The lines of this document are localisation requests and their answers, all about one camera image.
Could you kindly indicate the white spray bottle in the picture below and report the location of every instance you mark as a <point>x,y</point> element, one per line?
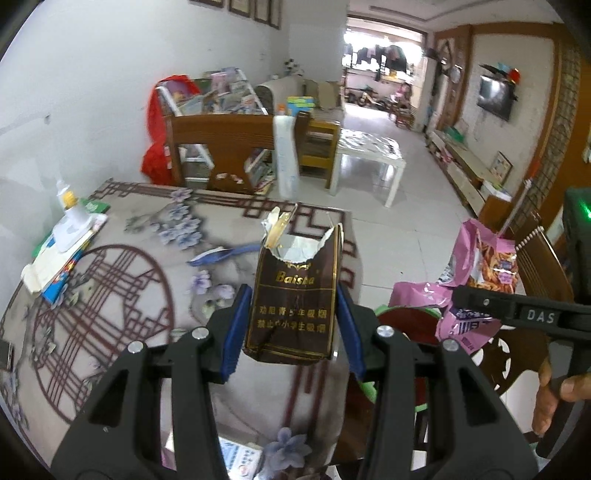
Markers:
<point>76,221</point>

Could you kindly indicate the white coffee table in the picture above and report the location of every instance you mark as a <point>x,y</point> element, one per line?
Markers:
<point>366,146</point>

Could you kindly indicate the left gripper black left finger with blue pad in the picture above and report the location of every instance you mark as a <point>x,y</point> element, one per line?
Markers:
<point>116,434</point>

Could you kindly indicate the right hand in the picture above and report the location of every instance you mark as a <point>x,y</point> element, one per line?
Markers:
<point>573,389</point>

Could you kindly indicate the white rolled mat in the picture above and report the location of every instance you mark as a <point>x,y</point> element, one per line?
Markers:
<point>286,156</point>

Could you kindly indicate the black book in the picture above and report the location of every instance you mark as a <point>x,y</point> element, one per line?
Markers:
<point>6,355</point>

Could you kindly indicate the pink snack bag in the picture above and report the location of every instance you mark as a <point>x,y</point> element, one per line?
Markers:
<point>480,259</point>

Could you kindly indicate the patterned table cloth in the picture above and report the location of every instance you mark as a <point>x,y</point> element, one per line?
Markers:
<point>133,283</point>

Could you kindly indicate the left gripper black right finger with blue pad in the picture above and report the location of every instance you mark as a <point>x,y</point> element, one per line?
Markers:
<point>470,433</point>

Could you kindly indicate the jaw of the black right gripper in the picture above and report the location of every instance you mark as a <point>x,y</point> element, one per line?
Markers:
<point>561,320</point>

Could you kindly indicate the wooden bookshelf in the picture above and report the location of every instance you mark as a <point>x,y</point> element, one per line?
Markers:
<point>220,137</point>

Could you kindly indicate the brown cigarette box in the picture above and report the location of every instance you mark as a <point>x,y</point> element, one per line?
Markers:
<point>292,319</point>

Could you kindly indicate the stack of papers and books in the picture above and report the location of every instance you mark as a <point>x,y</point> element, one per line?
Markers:
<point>46,275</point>

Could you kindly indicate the blue wrapper strip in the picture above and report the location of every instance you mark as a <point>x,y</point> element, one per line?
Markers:
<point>220,254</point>

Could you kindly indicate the wall television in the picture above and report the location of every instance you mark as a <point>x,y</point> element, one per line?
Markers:
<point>496,97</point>

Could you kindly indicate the red green trash bin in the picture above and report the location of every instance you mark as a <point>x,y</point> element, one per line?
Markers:
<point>415,327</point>

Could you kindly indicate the red cloth bag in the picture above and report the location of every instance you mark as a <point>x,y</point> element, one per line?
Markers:
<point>156,164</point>

